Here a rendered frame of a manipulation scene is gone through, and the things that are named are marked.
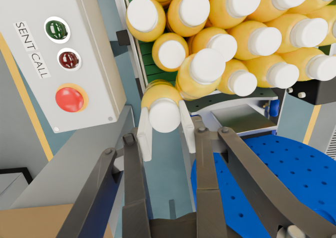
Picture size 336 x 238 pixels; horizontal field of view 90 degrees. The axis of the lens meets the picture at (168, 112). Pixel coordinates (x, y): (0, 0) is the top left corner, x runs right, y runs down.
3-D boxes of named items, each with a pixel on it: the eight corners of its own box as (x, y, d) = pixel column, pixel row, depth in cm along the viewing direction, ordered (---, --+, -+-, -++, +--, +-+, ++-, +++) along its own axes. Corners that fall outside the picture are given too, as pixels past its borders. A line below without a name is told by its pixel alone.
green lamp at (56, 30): (53, 41, 21) (47, 42, 20) (45, 22, 20) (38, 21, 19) (70, 38, 21) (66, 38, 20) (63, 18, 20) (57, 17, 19)
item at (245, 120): (211, 118, 46) (229, 144, 35) (210, 110, 45) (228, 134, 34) (246, 111, 46) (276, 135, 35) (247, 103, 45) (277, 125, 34)
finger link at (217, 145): (198, 143, 14) (235, 137, 14) (188, 117, 18) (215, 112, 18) (200, 158, 14) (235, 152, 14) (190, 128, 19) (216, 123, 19)
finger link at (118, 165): (141, 169, 14) (107, 175, 14) (144, 137, 19) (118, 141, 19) (137, 155, 14) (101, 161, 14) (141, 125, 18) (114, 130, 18)
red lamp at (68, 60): (65, 70, 22) (60, 71, 21) (58, 52, 21) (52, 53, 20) (81, 66, 22) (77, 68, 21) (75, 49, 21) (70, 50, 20)
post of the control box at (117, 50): (136, 46, 123) (79, 68, 32) (134, 40, 122) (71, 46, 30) (141, 45, 123) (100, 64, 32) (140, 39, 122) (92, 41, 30)
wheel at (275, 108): (268, 119, 42) (277, 119, 41) (269, 102, 40) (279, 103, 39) (270, 111, 45) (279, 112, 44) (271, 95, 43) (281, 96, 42)
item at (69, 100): (65, 112, 25) (61, 115, 24) (54, 88, 23) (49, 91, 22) (89, 107, 25) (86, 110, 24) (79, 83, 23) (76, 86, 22)
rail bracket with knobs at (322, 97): (277, 94, 48) (306, 108, 38) (279, 69, 45) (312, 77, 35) (311, 87, 48) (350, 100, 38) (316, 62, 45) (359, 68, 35)
